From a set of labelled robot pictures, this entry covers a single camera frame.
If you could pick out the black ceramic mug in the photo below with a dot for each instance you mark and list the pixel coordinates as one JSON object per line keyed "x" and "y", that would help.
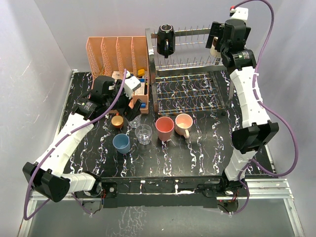
{"x": 166, "y": 40}

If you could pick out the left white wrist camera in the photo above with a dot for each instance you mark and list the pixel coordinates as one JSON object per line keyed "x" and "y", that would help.
{"x": 130, "y": 85}

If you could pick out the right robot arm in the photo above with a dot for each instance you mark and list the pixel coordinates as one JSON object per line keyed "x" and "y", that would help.
{"x": 257, "y": 130}

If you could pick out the peach plastic desk organizer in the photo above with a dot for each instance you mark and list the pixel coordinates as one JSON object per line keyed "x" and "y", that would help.
{"x": 108, "y": 54}

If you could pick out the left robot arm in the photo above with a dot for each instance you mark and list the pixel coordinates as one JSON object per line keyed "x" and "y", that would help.
{"x": 46, "y": 175}

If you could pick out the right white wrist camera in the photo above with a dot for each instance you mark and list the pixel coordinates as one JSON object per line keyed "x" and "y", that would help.
{"x": 239, "y": 13}

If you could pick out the brown and cream cup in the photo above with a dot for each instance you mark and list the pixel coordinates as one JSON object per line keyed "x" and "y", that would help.
{"x": 213, "y": 51}

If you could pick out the yellow eraser block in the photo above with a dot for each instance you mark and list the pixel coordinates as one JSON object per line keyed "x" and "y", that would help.
{"x": 140, "y": 73}

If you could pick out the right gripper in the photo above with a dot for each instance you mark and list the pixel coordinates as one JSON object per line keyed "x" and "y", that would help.
{"x": 216, "y": 30}

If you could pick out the steel two-tier dish rack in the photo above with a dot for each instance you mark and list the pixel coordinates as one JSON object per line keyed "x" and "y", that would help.
{"x": 190, "y": 80}

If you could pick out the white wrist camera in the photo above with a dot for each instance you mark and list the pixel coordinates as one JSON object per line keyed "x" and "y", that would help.
{"x": 239, "y": 13}
{"x": 130, "y": 85}

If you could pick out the pink plastic tumbler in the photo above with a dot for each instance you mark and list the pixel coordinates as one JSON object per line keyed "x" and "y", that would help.
{"x": 164, "y": 126}

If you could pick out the white barcode card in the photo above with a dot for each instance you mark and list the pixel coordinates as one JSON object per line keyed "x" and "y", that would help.
{"x": 116, "y": 75}

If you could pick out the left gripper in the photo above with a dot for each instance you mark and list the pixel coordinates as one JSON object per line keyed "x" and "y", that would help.
{"x": 129, "y": 113}

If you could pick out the pink textured mug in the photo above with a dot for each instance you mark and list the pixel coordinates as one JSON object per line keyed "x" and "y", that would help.
{"x": 183, "y": 124}

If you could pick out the blue plastic tumbler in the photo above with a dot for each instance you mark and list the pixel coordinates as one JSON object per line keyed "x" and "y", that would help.
{"x": 121, "y": 142}

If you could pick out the small orange ceramic mug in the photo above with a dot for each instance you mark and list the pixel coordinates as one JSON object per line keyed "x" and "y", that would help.
{"x": 117, "y": 121}

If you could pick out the clear faceted glass cup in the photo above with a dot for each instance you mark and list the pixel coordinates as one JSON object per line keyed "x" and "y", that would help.
{"x": 135, "y": 122}

